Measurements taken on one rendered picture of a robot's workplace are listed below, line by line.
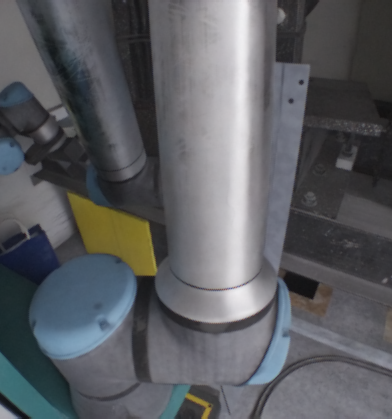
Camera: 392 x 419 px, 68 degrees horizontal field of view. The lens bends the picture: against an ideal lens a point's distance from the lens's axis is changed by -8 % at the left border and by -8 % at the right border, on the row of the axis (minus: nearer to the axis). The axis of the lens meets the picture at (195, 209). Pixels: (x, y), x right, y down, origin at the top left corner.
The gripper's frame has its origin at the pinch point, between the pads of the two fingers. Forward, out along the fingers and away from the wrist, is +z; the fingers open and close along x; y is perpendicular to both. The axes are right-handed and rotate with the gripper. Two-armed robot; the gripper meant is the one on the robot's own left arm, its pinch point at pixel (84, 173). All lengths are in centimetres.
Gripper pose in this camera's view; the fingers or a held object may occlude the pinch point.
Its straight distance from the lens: 96.0
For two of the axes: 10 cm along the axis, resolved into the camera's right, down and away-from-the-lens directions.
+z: 3.6, 5.5, 7.5
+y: 4.5, -8.1, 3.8
